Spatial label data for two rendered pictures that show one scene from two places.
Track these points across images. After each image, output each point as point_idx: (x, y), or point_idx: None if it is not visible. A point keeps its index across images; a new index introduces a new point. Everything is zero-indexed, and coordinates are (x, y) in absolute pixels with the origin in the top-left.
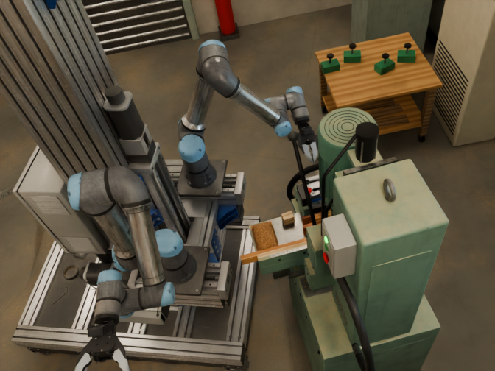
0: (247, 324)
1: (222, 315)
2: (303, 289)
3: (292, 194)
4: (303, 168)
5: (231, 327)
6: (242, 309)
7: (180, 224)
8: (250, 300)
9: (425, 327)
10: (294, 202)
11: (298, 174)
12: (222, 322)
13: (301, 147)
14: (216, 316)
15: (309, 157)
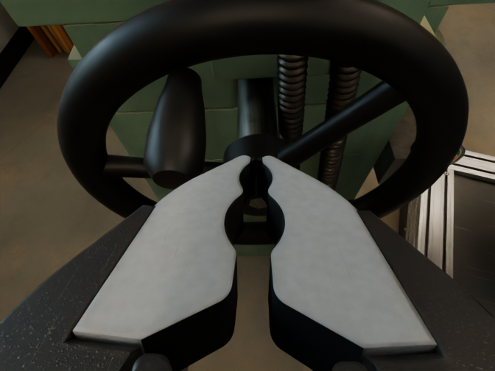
0: (412, 202)
1: (467, 216)
2: None
3: (404, 162)
4: (388, 18)
5: (445, 191)
6: (428, 216)
7: None
8: (412, 235)
9: None
10: (420, 22)
11: (429, 32)
12: (464, 203)
13: (430, 289)
14: (478, 216)
15: (288, 166)
